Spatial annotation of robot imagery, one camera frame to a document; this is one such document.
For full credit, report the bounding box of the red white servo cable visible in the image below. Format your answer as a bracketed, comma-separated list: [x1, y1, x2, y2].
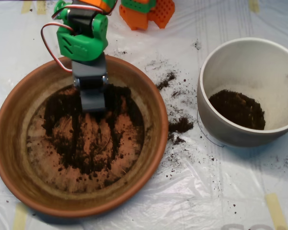
[40, 4, 104, 73]

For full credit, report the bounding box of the dark potting soil heap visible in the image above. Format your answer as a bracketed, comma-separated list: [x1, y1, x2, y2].
[42, 83, 144, 175]
[208, 89, 266, 130]

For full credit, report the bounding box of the white ceramic pot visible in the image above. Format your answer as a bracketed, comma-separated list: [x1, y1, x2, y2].
[197, 37, 288, 148]

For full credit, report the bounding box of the beige masking tape strip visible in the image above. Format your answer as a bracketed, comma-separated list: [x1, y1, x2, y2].
[36, 0, 47, 15]
[248, 0, 260, 13]
[265, 193, 288, 230]
[21, 1, 32, 14]
[12, 203, 28, 230]

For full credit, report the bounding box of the spilled dark soil clump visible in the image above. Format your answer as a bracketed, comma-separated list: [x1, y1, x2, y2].
[169, 116, 194, 134]
[156, 70, 178, 91]

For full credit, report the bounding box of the terracotta clay bowl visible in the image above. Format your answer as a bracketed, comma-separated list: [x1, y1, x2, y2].
[0, 53, 170, 219]

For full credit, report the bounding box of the clear plastic cover sheet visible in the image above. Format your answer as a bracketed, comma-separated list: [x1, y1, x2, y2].
[0, 0, 288, 230]

